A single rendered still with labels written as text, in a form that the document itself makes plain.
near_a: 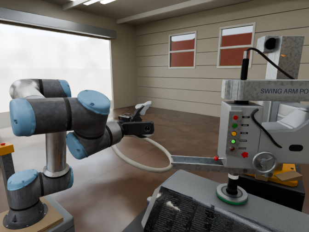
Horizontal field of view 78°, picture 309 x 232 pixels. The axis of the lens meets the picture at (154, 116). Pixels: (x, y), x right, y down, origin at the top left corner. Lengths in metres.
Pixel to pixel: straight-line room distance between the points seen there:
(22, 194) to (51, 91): 0.62
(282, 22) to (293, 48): 5.37
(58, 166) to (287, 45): 2.02
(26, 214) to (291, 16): 7.43
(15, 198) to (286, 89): 1.66
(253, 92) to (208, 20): 7.06
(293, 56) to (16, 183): 2.26
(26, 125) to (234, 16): 7.65
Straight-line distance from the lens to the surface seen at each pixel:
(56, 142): 1.21
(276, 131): 1.41
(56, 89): 1.07
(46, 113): 0.51
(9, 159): 2.31
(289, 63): 2.11
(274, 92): 1.33
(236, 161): 1.37
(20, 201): 1.40
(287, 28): 7.42
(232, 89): 1.26
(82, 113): 0.52
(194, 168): 1.40
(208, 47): 8.02
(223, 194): 1.56
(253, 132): 1.33
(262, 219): 1.55
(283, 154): 1.48
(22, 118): 0.51
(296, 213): 1.71
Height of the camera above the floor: 1.75
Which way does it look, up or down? 13 degrees down
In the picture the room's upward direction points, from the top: straight up
